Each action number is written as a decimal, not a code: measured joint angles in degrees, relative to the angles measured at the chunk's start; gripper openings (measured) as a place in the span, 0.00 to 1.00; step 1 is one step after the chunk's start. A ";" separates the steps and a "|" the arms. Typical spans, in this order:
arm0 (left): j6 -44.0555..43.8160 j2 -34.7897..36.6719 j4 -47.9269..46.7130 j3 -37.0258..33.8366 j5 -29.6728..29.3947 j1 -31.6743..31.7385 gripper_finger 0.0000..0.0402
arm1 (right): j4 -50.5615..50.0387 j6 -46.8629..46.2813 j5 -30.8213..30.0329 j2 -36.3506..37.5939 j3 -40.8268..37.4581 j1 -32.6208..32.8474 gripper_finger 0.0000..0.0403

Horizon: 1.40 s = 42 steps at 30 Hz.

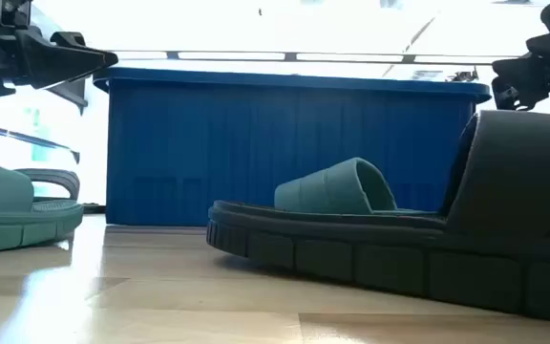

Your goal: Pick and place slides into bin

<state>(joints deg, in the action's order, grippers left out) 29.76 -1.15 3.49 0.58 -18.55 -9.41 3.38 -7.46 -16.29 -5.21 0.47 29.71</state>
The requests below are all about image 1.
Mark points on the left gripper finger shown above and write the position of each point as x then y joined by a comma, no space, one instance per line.
65,64
69,39

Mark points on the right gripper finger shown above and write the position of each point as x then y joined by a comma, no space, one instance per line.
528,79

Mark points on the black rubber slide sandal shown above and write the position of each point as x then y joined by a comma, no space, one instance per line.
399,267

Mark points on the blue plastic bin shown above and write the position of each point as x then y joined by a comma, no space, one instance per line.
208,143

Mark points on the grey overhead structure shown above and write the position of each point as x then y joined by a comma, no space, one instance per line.
77,95

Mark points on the small dark distant fixture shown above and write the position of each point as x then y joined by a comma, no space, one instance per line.
463,75

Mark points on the thin dark rail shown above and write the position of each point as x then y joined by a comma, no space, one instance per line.
27,138

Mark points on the grey horizontal rail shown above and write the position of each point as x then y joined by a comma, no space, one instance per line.
289,56

